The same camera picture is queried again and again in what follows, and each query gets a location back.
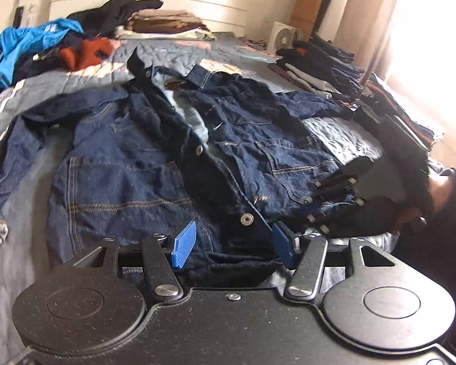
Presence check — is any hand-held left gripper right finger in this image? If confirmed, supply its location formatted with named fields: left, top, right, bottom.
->
left=272, top=221, right=399, bottom=304

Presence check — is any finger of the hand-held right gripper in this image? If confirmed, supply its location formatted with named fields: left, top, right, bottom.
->
left=306, top=201, right=399, bottom=238
left=309, top=157, right=376, bottom=207

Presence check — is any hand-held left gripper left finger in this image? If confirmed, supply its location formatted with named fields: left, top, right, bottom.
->
left=66, top=221, right=197, bottom=305

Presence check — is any dark blue denim jacket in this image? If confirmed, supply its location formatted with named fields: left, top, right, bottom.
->
left=0, top=47, right=369, bottom=286

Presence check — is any stack of dark folded clothes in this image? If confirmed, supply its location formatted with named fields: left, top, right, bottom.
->
left=270, top=32, right=447, bottom=156

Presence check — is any stack of folded brown clothes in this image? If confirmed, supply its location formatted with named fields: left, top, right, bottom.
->
left=116, top=9, right=215, bottom=40

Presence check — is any person's right hand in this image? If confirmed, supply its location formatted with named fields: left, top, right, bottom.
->
left=397, top=173, right=456, bottom=236

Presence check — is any beige curtain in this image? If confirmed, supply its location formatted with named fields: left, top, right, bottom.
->
left=334, top=0, right=456, bottom=160

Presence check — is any white fan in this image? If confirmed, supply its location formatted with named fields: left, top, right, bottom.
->
left=267, top=22, right=302, bottom=54

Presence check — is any black panel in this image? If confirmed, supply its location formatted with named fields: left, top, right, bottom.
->
left=315, top=0, right=340, bottom=40

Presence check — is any grey patchwork quilt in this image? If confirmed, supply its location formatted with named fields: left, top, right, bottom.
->
left=0, top=32, right=445, bottom=350

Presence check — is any rust orange sweater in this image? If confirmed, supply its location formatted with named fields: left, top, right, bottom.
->
left=58, top=38, right=113, bottom=72

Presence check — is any black garment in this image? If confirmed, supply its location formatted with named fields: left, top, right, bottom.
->
left=13, top=47, right=67, bottom=84

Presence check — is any black jacket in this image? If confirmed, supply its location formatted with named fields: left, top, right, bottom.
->
left=66, top=0, right=164, bottom=37

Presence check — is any bright blue jacket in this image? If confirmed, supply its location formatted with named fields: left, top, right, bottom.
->
left=0, top=17, right=85, bottom=97

